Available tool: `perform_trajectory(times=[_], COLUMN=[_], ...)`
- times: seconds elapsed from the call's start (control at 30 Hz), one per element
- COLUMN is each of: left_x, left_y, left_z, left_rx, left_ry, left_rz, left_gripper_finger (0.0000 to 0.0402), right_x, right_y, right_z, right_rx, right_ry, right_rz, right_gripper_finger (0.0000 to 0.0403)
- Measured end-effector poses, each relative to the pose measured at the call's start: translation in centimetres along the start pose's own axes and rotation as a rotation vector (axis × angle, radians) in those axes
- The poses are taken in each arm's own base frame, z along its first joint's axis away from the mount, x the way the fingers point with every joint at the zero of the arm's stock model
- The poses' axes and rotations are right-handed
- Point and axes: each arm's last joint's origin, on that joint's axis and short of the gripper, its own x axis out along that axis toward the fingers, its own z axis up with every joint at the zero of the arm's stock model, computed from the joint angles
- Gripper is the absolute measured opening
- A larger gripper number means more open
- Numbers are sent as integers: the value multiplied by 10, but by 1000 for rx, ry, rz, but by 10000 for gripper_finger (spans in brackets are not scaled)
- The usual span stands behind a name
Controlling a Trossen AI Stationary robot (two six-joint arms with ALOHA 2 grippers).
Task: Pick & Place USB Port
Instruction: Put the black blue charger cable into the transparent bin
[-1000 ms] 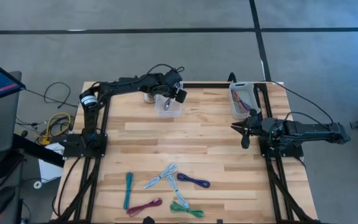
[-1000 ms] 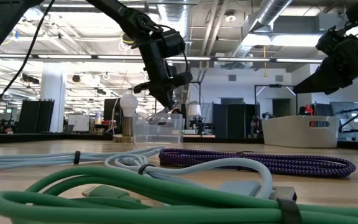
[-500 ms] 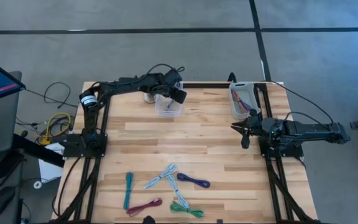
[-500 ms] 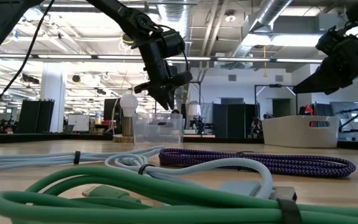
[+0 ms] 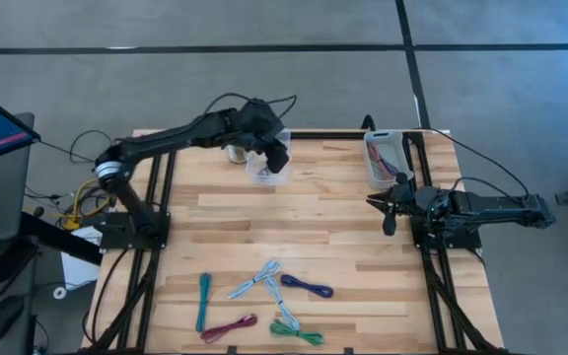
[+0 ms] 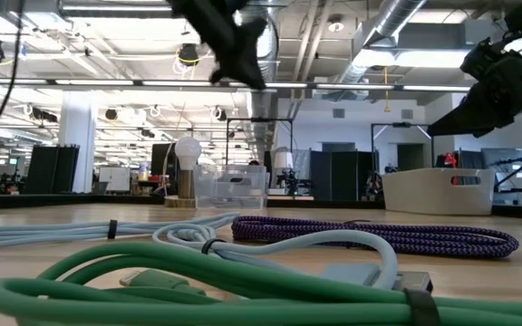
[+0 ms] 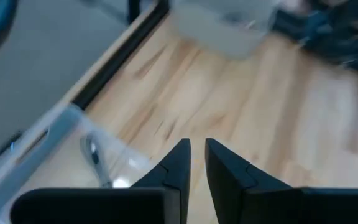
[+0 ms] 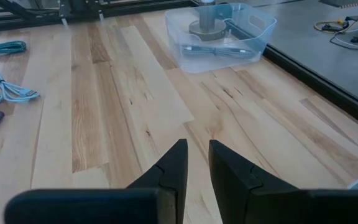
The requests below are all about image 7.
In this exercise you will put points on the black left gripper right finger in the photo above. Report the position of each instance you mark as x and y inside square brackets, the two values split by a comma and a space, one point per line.
[253, 202]

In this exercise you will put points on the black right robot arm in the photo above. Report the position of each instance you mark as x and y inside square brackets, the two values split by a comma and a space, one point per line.
[346, 40]

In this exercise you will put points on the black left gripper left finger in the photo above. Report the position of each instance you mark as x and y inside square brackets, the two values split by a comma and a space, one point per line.
[154, 202]

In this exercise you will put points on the black metal table frame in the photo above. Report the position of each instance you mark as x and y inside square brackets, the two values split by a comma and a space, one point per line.
[120, 56]

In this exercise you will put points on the clear plastic bin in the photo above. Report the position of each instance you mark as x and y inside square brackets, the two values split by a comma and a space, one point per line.
[42, 155]

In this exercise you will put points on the grey plastic bin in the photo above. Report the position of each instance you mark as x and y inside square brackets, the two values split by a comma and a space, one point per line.
[222, 31]

